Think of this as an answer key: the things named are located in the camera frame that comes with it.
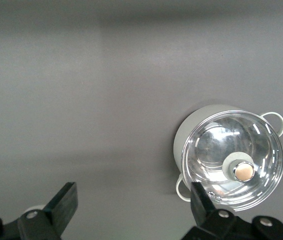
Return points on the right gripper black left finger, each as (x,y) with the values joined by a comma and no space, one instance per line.
(64,205)

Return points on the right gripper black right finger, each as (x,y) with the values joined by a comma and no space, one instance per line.
(201,207)

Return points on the glass lid with gold knob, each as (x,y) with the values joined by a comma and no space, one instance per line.
(214,150)

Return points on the sage green cooking pot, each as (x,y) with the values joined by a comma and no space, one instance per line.
(189,122)

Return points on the dark grey table mat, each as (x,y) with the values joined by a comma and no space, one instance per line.
(81,100)

